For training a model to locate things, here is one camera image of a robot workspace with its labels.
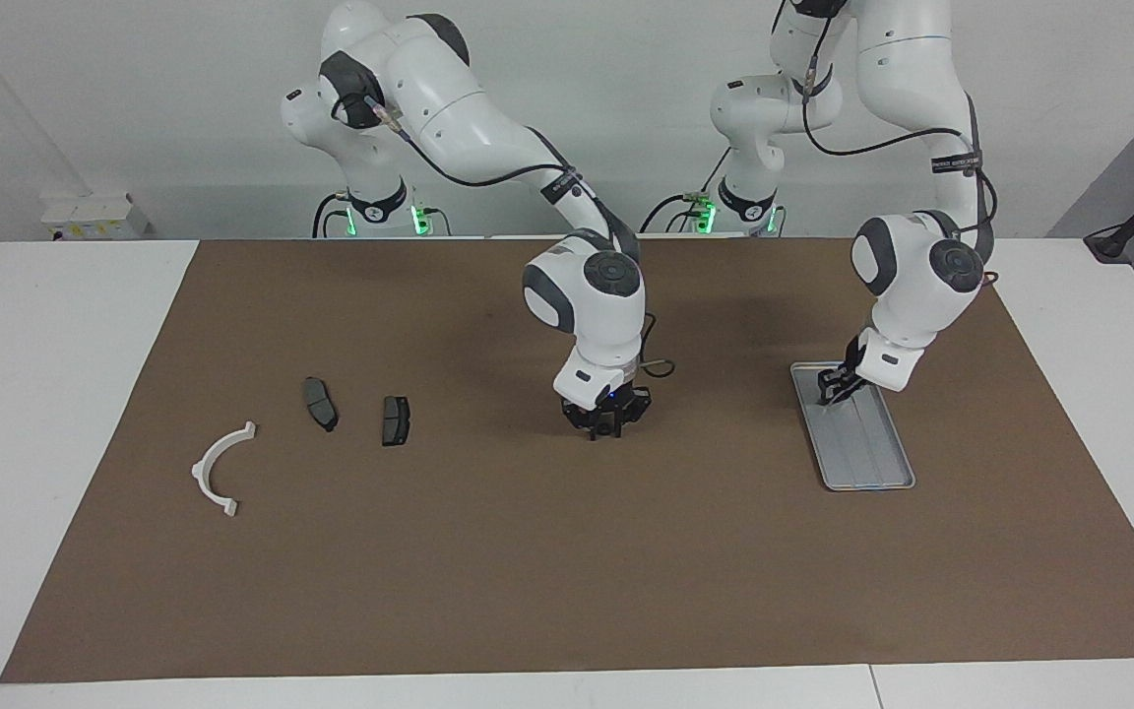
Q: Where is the silver metal tray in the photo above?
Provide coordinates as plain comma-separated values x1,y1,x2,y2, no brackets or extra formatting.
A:
789,361,916,492

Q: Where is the brown table mat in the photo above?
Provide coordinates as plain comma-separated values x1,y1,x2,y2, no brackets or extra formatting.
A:
0,236,1134,683

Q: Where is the curved dark brake pad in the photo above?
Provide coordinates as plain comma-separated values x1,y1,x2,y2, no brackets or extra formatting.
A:
302,377,340,433

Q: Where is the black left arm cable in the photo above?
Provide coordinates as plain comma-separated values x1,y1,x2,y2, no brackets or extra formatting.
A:
769,0,1001,291

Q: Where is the white semicircular plastic bracket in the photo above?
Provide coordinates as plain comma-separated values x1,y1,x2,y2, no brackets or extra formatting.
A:
191,421,258,518

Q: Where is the white wall power box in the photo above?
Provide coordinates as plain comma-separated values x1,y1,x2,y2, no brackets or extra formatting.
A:
40,192,150,240

